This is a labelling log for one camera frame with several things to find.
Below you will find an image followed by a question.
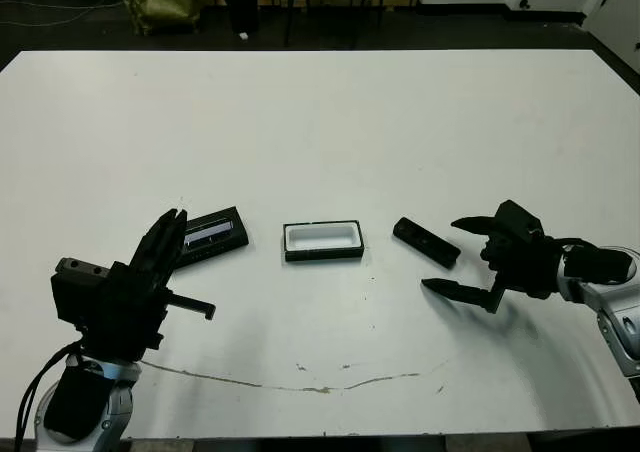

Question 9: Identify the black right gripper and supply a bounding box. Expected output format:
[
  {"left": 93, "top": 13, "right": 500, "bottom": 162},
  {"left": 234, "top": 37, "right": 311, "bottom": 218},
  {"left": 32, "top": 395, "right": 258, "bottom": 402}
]
[{"left": 422, "top": 215, "right": 564, "bottom": 315}]

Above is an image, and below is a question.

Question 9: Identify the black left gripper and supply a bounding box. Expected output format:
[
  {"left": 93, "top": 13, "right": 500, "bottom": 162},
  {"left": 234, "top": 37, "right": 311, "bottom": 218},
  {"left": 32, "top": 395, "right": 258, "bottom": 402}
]
[{"left": 55, "top": 207, "right": 217, "bottom": 362}]

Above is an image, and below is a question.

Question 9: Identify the black oblong camera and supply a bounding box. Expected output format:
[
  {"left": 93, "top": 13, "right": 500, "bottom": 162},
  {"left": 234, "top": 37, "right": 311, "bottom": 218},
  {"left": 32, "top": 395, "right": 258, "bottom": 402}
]
[{"left": 392, "top": 215, "right": 462, "bottom": 272}]

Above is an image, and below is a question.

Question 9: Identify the black box lid with print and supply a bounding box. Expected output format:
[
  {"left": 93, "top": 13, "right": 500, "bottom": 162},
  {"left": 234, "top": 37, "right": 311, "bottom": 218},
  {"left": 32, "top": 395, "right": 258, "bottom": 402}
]
[{"left": 174, "top": 204, "right": 250, "bottom": 268}]

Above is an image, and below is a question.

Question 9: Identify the black box with white inlay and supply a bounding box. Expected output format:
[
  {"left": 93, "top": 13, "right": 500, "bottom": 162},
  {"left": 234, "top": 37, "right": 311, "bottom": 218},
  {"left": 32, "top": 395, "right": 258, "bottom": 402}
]
[{"left": 282, "top": 219, "right": 365, "bottom": 264}]

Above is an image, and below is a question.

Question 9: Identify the yellow plastic bag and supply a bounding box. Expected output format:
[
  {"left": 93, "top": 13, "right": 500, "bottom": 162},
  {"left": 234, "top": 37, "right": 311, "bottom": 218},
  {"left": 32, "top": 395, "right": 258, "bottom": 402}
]
[{"left": 122, "top": 0, "right": 202, "bottom": 37}]

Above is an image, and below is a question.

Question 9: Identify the black waste bin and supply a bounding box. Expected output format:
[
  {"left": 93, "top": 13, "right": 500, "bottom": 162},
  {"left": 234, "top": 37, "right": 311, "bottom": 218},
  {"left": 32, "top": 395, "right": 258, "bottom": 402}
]
[{"left": 222, "top": 0, "right": 260, "bottom": 36}]

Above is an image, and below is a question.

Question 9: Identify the white door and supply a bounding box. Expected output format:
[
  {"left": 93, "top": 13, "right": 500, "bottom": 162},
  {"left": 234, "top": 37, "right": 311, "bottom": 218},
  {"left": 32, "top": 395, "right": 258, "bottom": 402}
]
[{"left": 587, "top": 0, "right": 640, "bottom": 57}]

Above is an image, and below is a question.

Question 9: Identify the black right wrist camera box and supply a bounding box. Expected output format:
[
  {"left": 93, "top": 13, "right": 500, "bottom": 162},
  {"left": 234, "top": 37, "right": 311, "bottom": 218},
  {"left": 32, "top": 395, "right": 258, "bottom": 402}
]
[{"left": 494, "top": 200, "right": 545, "bottom": 239}]

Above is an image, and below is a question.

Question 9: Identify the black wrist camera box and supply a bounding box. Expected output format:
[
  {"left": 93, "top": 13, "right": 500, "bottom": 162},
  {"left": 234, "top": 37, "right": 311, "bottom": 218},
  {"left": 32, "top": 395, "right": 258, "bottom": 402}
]
[
  {"left": 494, "top": 200, "right": 545, "bottom": 239},
  {"left": 50, "top": 271, "right": 109, "bottom": 328}
]

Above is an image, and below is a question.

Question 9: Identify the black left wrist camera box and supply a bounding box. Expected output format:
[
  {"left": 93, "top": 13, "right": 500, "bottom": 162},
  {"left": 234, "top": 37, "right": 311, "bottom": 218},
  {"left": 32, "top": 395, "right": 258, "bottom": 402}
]
[{"left": 50, "top": 271, "right": 109, "bottom": 328}]

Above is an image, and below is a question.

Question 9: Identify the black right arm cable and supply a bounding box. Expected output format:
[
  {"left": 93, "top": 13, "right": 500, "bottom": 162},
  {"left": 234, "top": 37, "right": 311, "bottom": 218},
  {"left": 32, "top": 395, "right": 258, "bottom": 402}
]
[{"left": 542, "top": 235, "right": 601, "bottom": 253}]

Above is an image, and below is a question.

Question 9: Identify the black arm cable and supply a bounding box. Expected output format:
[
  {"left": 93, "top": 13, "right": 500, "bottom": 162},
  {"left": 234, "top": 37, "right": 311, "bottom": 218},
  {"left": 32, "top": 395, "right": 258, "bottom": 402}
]
[
  {"left": 542, "top": 235, "right": 601, "bottom": 253},
  {"left": 14, "top": 341, "right": 82, "bottom": 452}
]

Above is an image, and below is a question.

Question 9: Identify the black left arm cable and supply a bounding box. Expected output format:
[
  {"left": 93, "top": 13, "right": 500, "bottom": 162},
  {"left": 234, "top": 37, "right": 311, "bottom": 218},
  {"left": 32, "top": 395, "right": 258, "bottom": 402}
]
[{"left": 14, "top": 341, "right": 82, "bottom": 452}]

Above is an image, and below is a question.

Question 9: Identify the thin pale floor cable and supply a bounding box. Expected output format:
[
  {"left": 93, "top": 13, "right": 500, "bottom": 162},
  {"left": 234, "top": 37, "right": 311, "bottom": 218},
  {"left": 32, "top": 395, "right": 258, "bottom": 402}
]
[{"left": 0, "top": 0, "right": 124, "bottom": 29}]

